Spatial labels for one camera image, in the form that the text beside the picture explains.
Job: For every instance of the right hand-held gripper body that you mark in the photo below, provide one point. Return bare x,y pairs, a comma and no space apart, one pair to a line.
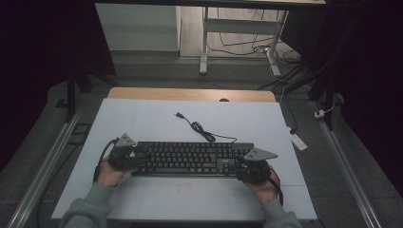
256,167

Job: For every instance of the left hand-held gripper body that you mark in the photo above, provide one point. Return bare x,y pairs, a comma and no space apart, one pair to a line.
123,155

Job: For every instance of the black computer keyboard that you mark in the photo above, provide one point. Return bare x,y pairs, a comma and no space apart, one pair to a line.
190,158

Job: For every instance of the person's right hand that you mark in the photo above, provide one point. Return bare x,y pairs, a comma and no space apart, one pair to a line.
264,191

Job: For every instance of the white table board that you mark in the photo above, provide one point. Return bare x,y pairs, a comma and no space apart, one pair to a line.
152,123

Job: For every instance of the white power strip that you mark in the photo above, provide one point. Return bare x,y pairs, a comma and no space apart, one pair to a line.
297,139

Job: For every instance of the wooden table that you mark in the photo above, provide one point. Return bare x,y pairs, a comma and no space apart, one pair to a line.
177,94

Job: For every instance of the black metal stand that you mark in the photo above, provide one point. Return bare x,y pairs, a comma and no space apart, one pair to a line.
71,95

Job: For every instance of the small white adapter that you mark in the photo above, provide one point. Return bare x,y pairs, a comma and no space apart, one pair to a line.
319,114

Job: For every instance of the black tripod stand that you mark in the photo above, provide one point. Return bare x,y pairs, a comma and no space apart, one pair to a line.
323,82

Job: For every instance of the white cabinet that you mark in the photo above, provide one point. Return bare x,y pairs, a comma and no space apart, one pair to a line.
136,27

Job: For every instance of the aluminium floor rail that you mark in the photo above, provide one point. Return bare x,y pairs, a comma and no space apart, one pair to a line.
348,171
44,167

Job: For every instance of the white desk frame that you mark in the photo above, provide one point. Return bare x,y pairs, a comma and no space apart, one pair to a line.
236,26

